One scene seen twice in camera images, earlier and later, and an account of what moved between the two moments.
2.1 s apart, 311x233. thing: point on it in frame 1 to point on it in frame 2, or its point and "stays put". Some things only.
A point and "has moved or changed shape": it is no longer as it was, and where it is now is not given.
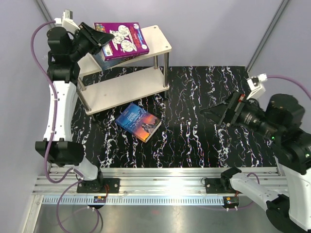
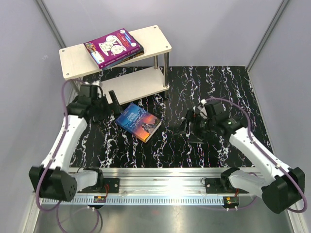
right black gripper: (227, 112) to (193, 118)
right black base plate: (219, 185) stays put
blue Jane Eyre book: (138, 122) stays put
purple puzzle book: (129, 40) has moved or changed shape
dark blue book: (105, 64) to (140, 53)
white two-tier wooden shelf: (109, 93) stays put
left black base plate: (97, 186) stays put
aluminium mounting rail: (164, 180) stays put
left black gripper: (96, 39) to (114, 108)
